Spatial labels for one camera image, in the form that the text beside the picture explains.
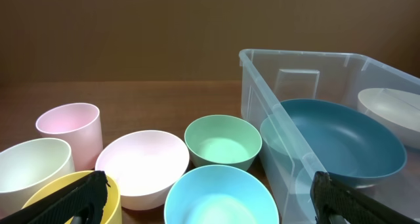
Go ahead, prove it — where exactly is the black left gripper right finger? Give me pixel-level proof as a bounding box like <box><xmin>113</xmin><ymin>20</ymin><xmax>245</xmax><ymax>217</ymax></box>
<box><xmin>310</xmin><ymin>171</ymin><xmax>419</xmax><ymax>224</ymax></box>

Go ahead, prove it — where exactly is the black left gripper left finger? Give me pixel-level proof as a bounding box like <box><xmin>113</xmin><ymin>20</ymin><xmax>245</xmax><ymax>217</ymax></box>
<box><xmin>1</xmin><ymin>171</ymin><xmax>110</xmax><ymax>224</ymax></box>

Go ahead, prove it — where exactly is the yellow plastic cup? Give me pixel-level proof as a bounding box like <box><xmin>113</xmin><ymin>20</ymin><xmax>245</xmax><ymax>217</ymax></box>
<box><xmin>22</xmin><ymin>170</ymin><xmax>122</xmax><ymax>224</ymax></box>

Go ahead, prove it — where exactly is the dark blue large bowl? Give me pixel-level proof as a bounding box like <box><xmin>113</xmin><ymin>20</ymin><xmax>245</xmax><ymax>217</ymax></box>
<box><xmin>260</xmin><ymin>99</ymin><xmax>407</xmax><ymax>188</ymax></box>

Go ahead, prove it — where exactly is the cream large plastic bowl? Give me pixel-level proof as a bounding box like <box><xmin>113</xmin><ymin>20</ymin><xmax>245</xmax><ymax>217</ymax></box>
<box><xmin>357</xmin><ymin>88</ymin><xmax>419</xmax><ymax>149</ymax></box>

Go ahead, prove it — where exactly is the pale green plastic cup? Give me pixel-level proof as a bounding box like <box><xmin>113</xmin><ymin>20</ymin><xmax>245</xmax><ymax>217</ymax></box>
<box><xmin>1</xmin><ymin>138</ymin><xmax>75</xmax><ymax>218</ymax></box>

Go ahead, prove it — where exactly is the pink plastic bowl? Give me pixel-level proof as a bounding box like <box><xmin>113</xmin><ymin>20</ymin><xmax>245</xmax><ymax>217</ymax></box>
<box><xmin>95</xmin><ymin>130</ymin><xmax>190</xmax><ymax>211</ymax></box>

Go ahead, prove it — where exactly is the pink plastic cup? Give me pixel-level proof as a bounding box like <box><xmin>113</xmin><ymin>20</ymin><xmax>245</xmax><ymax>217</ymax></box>
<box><xmin>35</xmin><ymin>102</ymin><xmax>104</xmax><ymax>171</ymax></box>

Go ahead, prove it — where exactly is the clear plastic storage bin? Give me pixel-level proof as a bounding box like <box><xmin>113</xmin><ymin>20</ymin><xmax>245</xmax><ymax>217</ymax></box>
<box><xmin>239</xmin><ymin>49</ymin><xmax>419</xmax><ymax>223</ymax></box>

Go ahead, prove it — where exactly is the light blue plastic bowl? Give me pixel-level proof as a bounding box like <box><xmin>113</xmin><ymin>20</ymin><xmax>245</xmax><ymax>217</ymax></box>
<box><xmin>164</xmin><ymin>165</ymin><xmax>280</xmax><ymax>224</ymax></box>

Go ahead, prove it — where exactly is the mint green plastic bowl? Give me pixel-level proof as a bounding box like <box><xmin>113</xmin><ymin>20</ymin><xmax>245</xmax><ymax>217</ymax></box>
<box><xmin>184</xmin><ymin>115</ymin><xmax>263</xmax><ymax>171</ymax></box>

